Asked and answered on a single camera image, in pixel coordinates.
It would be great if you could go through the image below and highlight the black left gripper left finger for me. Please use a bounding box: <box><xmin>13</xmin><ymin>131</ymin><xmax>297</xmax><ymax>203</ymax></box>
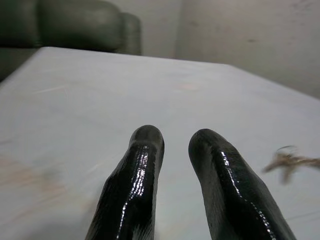
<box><xmin>84</xmin><ymin>124</ymin><xmax>165</xmax><ymax>240</ymax></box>

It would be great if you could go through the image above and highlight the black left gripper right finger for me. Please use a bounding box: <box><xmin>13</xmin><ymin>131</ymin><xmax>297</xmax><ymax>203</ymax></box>
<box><xmin>187</xmin><ymin>128</ymin><xmax>298</xmax><ymax>240</ymax></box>

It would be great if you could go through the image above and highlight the dark green leather sofa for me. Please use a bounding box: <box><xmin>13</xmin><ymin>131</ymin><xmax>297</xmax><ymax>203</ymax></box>
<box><xmin>0</xmin><ymin>0</ymin><xmax>142</xmax><ymax>82</ymax></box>

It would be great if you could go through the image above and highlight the bunch of metal keys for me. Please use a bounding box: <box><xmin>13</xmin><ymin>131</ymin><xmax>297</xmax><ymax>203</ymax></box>
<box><xmin>262</xmin><ymin>145</ymin><xmax>320</xmax><ymax>182</ymax></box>

